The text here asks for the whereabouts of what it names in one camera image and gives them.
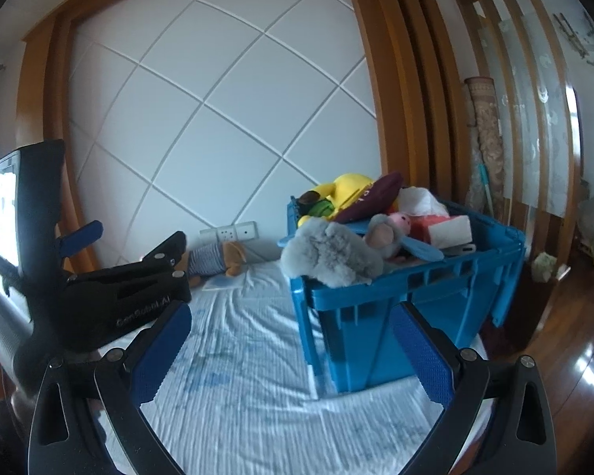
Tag maroon knitted sock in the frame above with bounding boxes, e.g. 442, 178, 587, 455
333, 172, 403, 224

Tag brown dog plush striped shirt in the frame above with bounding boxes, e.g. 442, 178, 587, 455
177, 241, 247, 287

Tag white blue booklet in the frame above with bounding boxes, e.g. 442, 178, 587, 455
202, 270, 247, 291

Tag striped white bed sheet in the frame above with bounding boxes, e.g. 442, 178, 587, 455
142, 262, 441, 474

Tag grey fluffy plush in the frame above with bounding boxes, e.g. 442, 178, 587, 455
280, 218, 384, 289

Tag green plush toy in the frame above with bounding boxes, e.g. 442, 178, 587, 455
308, 198, 335, 218

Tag blue plastic storage crate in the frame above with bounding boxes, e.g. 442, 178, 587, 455
276, 194, 529, 396

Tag yellow Pikachu plush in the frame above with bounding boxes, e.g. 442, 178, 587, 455
297, 174, 373, 226

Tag grey mouse plush pink ears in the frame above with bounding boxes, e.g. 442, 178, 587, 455
364, 212, 446, 263

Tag white tissue pack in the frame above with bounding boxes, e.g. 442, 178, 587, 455
397, 186, 473, 250

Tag small pink pig plush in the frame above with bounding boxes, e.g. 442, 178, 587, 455
388, 212, 411, 236

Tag rolled patterned carpet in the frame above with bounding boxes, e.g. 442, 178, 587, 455
463, 76, 504, 221

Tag wooden slatted glass screen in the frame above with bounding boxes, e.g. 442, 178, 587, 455
455, 0, 582, 282

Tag white wall socket panel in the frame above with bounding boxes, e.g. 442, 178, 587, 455
198, 221, 258, 245

